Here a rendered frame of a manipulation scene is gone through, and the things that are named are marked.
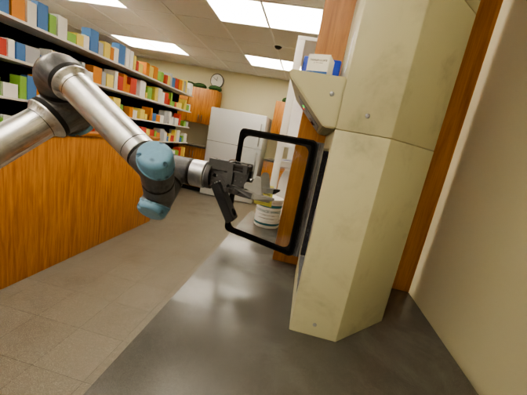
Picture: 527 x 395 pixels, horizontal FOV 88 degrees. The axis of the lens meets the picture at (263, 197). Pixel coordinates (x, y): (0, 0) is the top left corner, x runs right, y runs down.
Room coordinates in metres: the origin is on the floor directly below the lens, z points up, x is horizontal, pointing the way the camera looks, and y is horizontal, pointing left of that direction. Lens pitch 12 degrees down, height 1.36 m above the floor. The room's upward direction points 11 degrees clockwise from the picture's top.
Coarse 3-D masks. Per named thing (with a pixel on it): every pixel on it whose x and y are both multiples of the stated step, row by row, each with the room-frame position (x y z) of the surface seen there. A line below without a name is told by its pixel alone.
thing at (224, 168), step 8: (216, 160) 0.74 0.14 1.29; (224, 160) 0.75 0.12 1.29; (232, 160) 0.75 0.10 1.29; (208, 168) 0.73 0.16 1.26; (216, 168) 0.73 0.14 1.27; (224, 168) 0.73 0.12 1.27; (232, 168) 0.71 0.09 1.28; (240, 168) 0.72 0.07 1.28; (248, 168) 0.72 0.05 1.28; (208, 176) 0.72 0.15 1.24; (216, 176) 0.76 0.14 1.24; (224, 176) 0.74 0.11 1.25; (232, 176) 0.71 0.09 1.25; (240, 176) 0.72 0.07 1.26; (248, 176) 0.72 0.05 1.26; (208, 184) 0.73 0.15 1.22; (224, 184) 0.73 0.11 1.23; (232, 184) 0.72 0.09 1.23; (240, 184) 0.72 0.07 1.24
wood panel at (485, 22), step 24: (336, 0) 0.95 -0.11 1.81; (336, 24) 0.95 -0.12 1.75; (480, 24) 0.90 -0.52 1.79; (336, 48) 0.95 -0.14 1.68; (480, 48) 0.90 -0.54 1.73; (456, 96) 0.90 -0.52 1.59; (456, 120) 0.90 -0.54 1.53; (432, 168) 0.90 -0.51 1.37; (432, 192) 0.90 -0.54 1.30; (432, 216) 0.90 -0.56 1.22; (408, 240) 0.90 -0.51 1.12; (408, 264) 0.90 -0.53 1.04; (408, 288) 0.90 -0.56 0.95
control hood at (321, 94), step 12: (300, 72) 0.59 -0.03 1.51; (312, 72) 0.59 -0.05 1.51; (300, 84) 0.59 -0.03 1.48; (312, 84) 0.59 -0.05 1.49; (324, 84) 0.58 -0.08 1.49; (336, 84) 0.58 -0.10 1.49; (300, 96) 0.66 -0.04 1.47; (312, 96) 0.59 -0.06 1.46; (324, 96) 0.58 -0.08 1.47; (336, 96) 0.58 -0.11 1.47; (312, 108) 0.59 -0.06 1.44; (324, 108) 0.58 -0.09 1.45; (336, 108) 0.58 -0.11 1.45; (324, 120) 0.58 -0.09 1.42; (336, 120) 0.58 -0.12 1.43; (324, 132) 0.77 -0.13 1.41
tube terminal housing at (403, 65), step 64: (384, 0) 0.57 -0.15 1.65; (448, 0) 0.60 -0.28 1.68; (384, 64) 0.57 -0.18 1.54; (448, 64) 0.65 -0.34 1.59; (384, 128) 0.57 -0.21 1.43; (320, 192) 0.59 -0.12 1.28; (384, 192) 0.58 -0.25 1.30; (320, 256) 0.57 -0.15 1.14; (384, 256) 0.63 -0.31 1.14; (320, 320) 0.57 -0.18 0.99
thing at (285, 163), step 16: (256, 144) 0.99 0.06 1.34; (272, 144) 0.97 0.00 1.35; (288, 144) 0.94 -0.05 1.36; (256, 160) 0.99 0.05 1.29; (272, 160) 0.96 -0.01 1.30; (288, 160) 0.93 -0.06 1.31; (304, 160) 0.90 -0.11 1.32; (272, 176) 0.95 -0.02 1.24; (288, 176) 0.93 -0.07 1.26; (288, 192) 0.92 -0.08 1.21; (240, 208) 1.01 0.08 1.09; (256, 208) 0.97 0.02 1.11; (272, 208) 0.94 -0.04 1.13; (288, 208) 0.91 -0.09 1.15; (240, 224) 1.00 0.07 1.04; (256, 224) 0.97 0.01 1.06; (272, 224) 0.94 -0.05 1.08; (288, 224) 0.91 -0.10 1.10; (272, 240) 0.93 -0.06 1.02; (288, 240) 0.90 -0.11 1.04
